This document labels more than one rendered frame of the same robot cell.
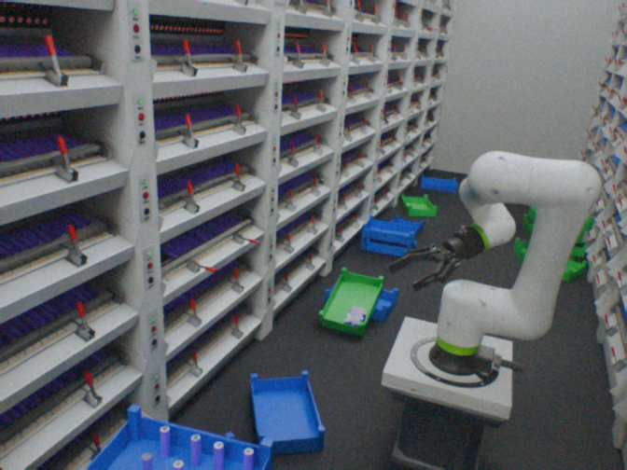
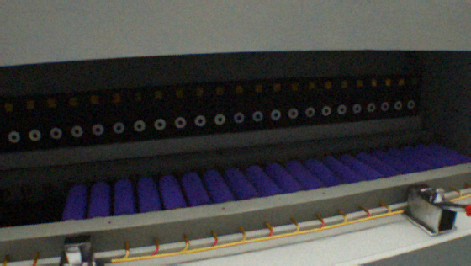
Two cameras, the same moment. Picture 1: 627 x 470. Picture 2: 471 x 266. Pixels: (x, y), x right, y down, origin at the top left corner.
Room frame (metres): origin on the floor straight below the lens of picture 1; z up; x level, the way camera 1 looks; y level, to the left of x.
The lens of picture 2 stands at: (1.39, 0.10, 0.57)
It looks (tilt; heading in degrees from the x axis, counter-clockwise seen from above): 3 degrees up; 52
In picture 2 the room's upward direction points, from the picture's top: 6 degrees counter-clockwise
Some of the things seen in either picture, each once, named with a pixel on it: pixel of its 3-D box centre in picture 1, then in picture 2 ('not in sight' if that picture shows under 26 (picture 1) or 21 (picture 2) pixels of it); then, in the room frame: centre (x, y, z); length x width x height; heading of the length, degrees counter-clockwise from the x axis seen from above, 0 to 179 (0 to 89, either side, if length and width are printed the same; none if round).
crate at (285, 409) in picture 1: (285, 409); not in sight; (1.38, 0.05, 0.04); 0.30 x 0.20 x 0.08; 12
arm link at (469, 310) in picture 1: (467, 315); not in sight; (1.30, -0.46, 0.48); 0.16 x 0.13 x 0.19; 77
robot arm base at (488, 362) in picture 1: (475, 357); not in sight; (1.28, -0.50, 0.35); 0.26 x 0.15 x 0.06; 68
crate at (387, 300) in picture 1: (361, 297); not in sight; (2.21, -0.26, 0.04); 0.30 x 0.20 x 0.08; 68
